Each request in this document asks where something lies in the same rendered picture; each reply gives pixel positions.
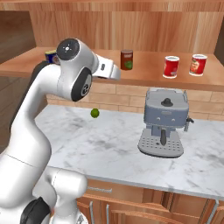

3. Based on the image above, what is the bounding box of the open wooden cabinet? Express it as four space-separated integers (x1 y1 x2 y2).
0 0 224 93

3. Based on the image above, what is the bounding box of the dark red can green label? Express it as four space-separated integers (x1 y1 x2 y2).
120 49 134 71

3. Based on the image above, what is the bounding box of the silver drawer handle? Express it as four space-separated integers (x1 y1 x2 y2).
87 187 114 194

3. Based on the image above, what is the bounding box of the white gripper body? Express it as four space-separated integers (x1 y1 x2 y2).
106 58 123 82

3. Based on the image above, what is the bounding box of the wooden drawer front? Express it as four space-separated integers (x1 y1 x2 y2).
84 178 146 204

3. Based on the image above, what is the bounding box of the grey coffee machine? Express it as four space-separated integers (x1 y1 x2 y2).
137 87 195 159

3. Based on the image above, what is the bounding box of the green lime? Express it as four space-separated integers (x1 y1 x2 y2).
90 108 101 119

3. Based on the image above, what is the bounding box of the red can picture label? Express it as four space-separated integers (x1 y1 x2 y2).
189 53 208 77

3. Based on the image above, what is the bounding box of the wooden cupboard door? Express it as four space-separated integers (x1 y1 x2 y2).
101 200 187 224
76 195 103 224

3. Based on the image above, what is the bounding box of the plain red can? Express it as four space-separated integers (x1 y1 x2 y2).
162 55 180 80

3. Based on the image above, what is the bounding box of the silver cupboard handle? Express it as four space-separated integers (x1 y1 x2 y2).
88 200 95 224
206 199 220 224
105 203 110 224

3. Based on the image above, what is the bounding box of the blue can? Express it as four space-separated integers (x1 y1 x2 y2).
44 50 61 66

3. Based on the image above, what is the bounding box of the wooden cabinet door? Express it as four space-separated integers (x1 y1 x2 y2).
0 10 38 65
213 20 224 60

